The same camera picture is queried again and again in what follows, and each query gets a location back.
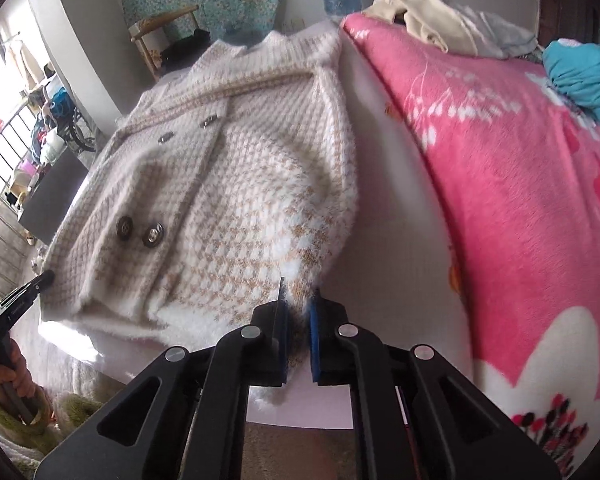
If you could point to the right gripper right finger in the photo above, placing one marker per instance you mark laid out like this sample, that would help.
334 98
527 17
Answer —
415 415

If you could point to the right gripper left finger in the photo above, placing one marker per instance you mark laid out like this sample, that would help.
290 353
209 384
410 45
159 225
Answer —
183 416

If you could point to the beige houndstooth coat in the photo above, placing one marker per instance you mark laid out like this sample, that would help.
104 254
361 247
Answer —
228 187

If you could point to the green sleeve forearm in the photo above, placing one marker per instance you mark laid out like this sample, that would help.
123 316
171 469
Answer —
27 445

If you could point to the black clothing on chair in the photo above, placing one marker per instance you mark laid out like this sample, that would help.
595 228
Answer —
186 51

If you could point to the person's left hand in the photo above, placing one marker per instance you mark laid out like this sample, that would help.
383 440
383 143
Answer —
19 377

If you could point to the metal window railing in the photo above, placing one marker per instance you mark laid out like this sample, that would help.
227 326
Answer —
15 147

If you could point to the dark cabinet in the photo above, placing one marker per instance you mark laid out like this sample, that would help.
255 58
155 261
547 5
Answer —
46 206

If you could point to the pink floral blanket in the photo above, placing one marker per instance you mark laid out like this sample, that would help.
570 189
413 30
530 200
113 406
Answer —
517 172

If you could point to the wooden chair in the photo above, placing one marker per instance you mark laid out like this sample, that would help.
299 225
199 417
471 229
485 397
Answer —
150 38

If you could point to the turquoise garment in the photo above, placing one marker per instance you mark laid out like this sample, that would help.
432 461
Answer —
574 70

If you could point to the cream jacket on bed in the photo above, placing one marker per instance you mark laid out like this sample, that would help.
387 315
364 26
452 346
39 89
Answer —
454 28

